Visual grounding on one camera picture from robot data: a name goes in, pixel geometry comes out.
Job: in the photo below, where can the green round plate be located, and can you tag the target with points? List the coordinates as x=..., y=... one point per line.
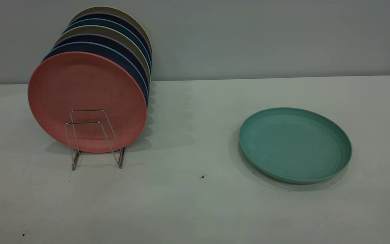
x=293, y=145

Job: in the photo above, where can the pink round plate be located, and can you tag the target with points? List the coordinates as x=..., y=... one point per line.
x=86, y=91

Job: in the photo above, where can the blue round plate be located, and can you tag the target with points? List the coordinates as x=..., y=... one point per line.
x=93, y=21
x=90, y=47

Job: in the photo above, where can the beige round plate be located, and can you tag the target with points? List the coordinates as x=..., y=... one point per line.
x=93, y=29
x=103, y=9

